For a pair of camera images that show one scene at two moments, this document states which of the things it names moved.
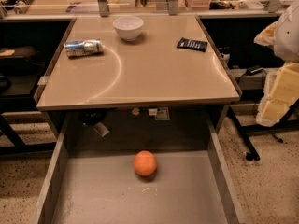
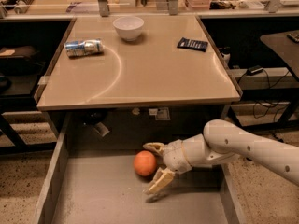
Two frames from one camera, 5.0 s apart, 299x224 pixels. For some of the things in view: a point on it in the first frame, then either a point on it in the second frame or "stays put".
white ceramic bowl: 128,27 stays put
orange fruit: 145,163 stays put
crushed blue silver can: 83,48 stays put
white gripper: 287,36 -> 174,156
